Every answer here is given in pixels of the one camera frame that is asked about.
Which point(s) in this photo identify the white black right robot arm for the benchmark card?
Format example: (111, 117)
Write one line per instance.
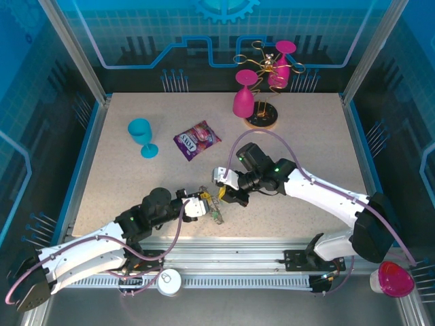
(323, 197)

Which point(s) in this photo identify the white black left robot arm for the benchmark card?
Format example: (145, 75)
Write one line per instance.
(81, 244)

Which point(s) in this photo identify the purple Fox's candy bag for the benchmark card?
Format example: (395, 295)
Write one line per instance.
(197, 139)

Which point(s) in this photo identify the blue plastic wine glass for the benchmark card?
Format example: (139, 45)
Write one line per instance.
(140, 134)

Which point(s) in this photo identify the white tin can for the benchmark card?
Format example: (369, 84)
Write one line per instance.
(169, 282)

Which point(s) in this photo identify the pink plastic wine glass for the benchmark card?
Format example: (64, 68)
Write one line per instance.
(280, 69)
(243, 100)

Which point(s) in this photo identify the white cup with pink lid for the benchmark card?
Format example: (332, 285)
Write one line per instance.
(394, 280)

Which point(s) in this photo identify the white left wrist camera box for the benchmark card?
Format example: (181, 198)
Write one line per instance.
(193, 207)

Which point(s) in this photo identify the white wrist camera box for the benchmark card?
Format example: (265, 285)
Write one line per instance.
(193, 207)
(224, 176)

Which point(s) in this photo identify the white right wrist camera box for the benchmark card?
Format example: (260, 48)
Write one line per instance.
(224, 176)

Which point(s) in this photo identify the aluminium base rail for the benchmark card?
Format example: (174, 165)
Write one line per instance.
(221, 254)

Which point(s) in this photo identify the aluminium frame post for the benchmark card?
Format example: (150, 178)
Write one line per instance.
(370, 51)
(74, 51)

